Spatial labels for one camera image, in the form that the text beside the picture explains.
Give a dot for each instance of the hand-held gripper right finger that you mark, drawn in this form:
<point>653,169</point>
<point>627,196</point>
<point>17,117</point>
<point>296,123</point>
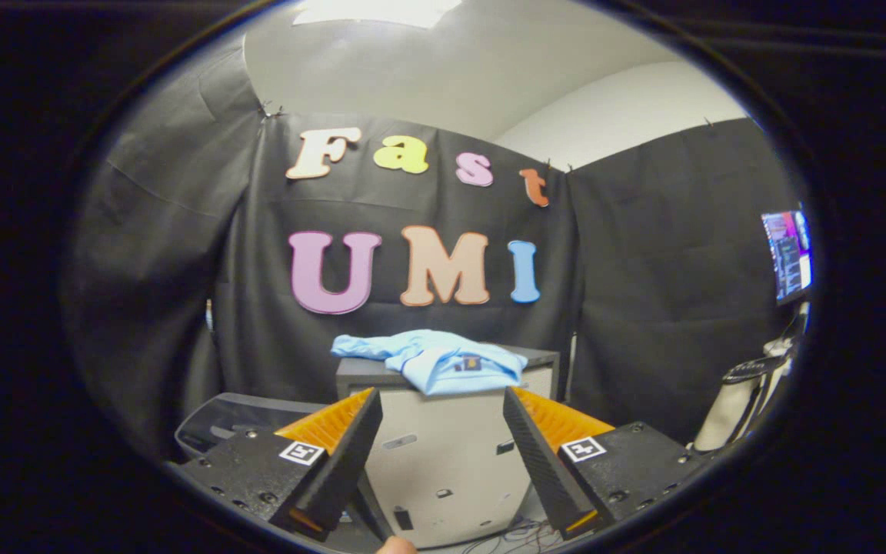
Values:
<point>539,462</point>

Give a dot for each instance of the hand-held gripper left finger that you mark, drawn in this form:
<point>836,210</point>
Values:
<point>343,462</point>

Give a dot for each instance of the grey washing machine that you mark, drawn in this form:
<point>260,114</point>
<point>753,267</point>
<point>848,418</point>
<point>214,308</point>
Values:
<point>235,419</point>

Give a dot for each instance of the light blue shirt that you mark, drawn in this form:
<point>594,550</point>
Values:
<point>443,362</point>

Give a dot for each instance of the white cabinet with dark top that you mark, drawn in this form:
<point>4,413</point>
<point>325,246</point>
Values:
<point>443,462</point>

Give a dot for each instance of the white and black chair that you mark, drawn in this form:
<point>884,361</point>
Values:
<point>727,415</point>

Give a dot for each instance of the black backdrop cloth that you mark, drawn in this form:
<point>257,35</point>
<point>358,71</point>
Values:
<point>181,269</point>

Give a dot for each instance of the computer monitor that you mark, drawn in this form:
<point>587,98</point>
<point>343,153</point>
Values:
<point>787,254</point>

